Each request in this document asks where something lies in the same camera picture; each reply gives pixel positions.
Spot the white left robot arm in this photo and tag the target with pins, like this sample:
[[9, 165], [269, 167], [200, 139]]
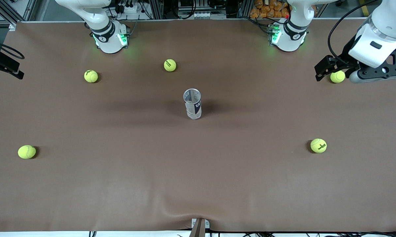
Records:
[[290, 36]]

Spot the yellow tennis ball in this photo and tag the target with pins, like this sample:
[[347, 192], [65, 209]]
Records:
[[338, 77], [27, 151], [318, 145], [91, 76], [170, 65]]

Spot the grey table edge bracket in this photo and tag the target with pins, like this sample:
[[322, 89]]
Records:
[[199, 228]]

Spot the white blue tennis ball can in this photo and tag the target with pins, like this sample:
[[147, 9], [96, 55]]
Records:
[[193, 108]]

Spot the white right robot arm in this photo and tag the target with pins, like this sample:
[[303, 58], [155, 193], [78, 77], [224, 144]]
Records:
[[109, 39]]

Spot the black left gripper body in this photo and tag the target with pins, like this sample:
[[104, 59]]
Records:
[[348, 58]]

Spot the white power strip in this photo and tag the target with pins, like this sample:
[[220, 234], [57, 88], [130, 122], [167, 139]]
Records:
[[135, 10]]

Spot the brown table mat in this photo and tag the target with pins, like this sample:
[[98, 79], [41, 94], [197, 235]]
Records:
[[198, 171]]

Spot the white terminal block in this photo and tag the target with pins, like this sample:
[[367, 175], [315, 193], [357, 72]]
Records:
[[204, 15]]

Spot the orange packaged goods pile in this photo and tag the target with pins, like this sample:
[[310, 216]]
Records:
[[267, 8]]

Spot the aluminium frame structure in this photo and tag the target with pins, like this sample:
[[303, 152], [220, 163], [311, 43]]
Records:
[[386, 21]]

